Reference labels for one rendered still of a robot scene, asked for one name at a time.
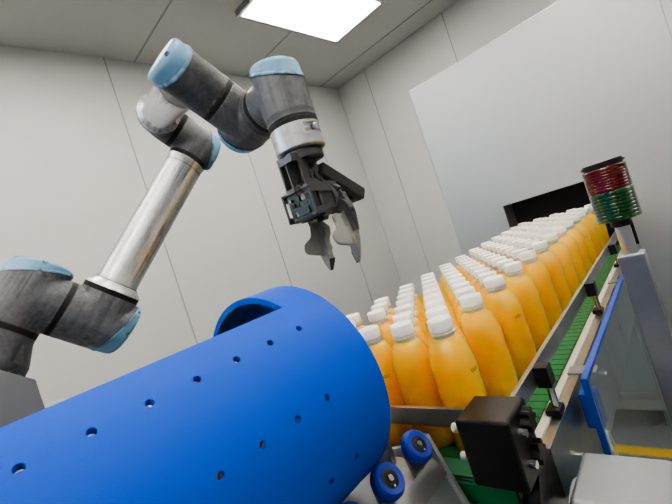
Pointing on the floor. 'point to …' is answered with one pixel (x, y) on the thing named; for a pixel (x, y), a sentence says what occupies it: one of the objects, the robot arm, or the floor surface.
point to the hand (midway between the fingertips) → (345, 259)
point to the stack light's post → (650, 318)
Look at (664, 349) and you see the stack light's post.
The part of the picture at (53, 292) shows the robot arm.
